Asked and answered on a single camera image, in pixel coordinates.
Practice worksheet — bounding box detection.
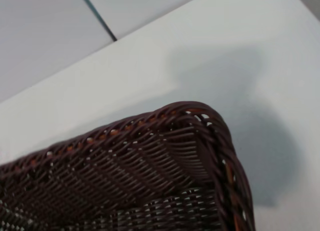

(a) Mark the blue wall seam strip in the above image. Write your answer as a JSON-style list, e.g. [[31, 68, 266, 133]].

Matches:
[[78, 0, 118, 41]]

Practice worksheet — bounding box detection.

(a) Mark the dark brown woven plastic basket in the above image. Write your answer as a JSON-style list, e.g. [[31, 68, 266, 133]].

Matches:
[[0, 100, 256, 231]]

